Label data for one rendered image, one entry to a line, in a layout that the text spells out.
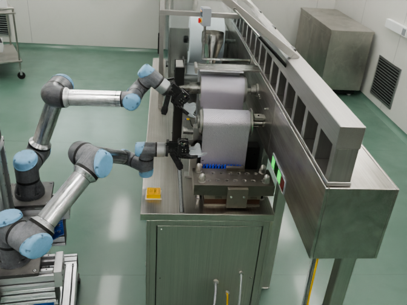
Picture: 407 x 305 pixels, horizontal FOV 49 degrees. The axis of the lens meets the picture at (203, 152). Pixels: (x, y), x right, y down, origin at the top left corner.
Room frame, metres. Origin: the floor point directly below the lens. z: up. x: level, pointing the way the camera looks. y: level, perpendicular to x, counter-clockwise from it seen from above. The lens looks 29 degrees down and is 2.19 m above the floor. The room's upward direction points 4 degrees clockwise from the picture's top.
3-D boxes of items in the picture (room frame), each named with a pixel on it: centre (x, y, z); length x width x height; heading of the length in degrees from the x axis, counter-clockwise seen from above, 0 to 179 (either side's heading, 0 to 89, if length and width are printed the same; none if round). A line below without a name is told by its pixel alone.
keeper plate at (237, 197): (1.82, -0.18, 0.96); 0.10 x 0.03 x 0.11; 96
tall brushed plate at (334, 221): (2.77, -0.35, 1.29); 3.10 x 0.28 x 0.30; 6
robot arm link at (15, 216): (1.45, 0.78, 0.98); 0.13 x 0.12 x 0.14; 58
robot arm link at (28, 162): (1.94, 0.90, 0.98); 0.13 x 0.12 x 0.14; 179
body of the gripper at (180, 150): (2.00, 0.13, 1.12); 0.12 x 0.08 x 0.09; 96
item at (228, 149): (2.02, -0.11, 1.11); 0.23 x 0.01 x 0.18; 96
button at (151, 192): (1.89, 0.24, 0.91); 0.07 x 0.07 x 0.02; 6
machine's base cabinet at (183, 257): (3.01, 0.08, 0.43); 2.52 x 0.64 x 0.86; 6
